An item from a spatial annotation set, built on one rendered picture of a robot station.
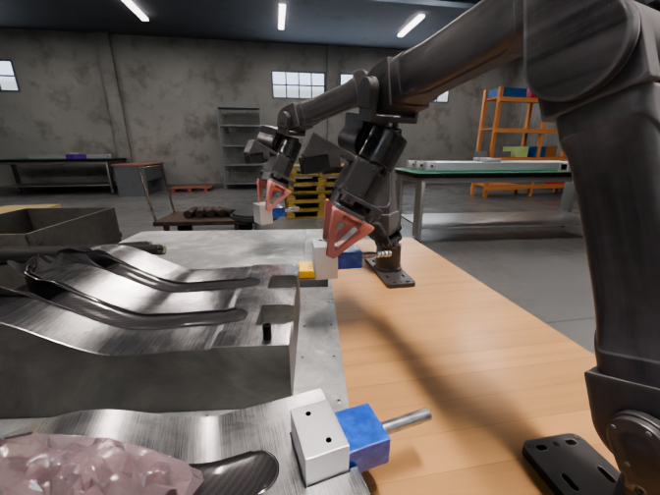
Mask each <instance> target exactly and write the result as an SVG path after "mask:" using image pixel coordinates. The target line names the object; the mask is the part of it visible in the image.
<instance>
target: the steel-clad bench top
mask: <svg viewBox="0 0 660 495"><path fill-rule="evenodd" d="M322 236H323V229H306V230H230V231H153V232H140V233H138V234H136V235H133V236H131V237H129V238H127V239H125V240H123V241H121V242H120V243H129V242H142V241H151V242H152V244H153V245H165V246H166V248H167V251H166V253H164V254H154V255H155V256H157V257H160V258H162V259H164V260H167V261H169V262H171V263H174V264H177V265H180V266H183V267H187V268H191V269H211V268H225V267H240V266H253V265H254V264H299V262H312V245H311V240H312V239H322ZM304 242H305V243H304ZM303 253H304V255H303ZM300 296H301V309H300V321H299V333H298V344H297V357H296V369H295V381H294V394H293V396H295V395H298V394H301V393H305V392H309V391H313V390H316V389H322V391H323V394H324V396H325V398H326V400H328V401H329V403H330V405H331V407H332V409H333V411H334V413H335V412H339V411H342V410H345V409H349V401H348V394H347V387H346V379H345V372H344V366H343V359H342V352H341V345H340V337H339V330H338V323H337V316H336V309H335V303H334V295H333V288H332V281H331V279H328V287H302V289H301V288H300ZM235 411H239V410H222V411H198V412H151V413H157V414H165V415H173V416H185V417H208V416H215V415H221V414H225V413H231V412H235ZM48 418H51V417H31V418H6V419H0V437H1V436H3V435H6V434H8V433H11V432H13V431H16V430H18V429H21V428H23V427H26V426H29V425H31V424H34V423H37V422H40V421H43V420H45V419H48Z"/></svg>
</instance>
